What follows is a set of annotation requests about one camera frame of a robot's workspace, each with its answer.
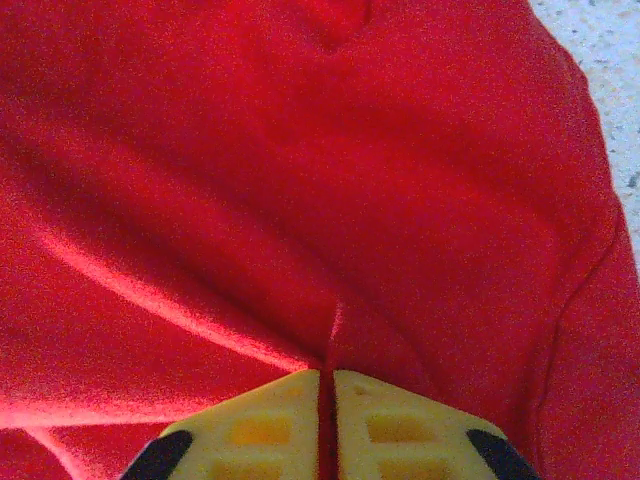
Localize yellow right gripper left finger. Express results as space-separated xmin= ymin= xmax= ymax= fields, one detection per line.
xmin=119 ymin=368 xmax=322 ymax=480

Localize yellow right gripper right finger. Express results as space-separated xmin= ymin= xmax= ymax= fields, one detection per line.
xmin=332 ymin=368 xmax=544 ymax=480

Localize red t-shirt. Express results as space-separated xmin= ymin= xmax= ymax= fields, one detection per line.
xmin=0 ymin=0 xmax=640 ymax=480

